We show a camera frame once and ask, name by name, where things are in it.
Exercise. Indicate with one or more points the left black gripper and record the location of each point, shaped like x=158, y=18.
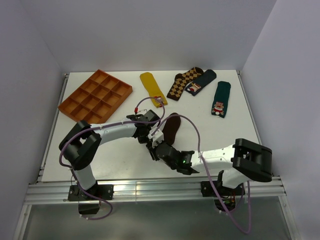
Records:
x=143, y=140

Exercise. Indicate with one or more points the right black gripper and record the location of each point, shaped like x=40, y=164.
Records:
x=152, y=151

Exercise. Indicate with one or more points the brown striped-cuff sock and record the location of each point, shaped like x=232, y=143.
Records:
x=171, y=128

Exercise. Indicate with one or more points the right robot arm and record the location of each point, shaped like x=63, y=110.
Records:
x=237, y=163

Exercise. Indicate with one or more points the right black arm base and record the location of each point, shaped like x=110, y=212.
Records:
x=230, y=197

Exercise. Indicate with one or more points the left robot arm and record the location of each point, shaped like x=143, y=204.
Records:
x=81, y=143

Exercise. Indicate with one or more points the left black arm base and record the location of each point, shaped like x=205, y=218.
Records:
x=89, y=205

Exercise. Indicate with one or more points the yellow cartoon sock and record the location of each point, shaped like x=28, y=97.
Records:
x=157, y=97

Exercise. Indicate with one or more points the orange compartment tray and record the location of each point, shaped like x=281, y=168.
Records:
x=96, y=97

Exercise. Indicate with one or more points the brown argyle sock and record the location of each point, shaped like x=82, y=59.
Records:
x=181, y=80

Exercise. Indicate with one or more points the dark green cartoon sock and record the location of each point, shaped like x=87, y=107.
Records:
x=221, y=99

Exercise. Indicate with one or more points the navy blue cartoon sock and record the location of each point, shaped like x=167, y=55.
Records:
x=201, y=82

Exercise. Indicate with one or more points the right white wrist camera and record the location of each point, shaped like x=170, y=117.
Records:
x=156, y=136

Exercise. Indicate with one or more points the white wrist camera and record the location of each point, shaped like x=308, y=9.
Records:
x=156, y=136
x=138, y=111

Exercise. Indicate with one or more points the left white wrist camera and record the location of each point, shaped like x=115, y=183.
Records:
x=138, y=111

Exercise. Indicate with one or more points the aluminium frame rail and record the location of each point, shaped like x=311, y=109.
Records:
x=148, y=190

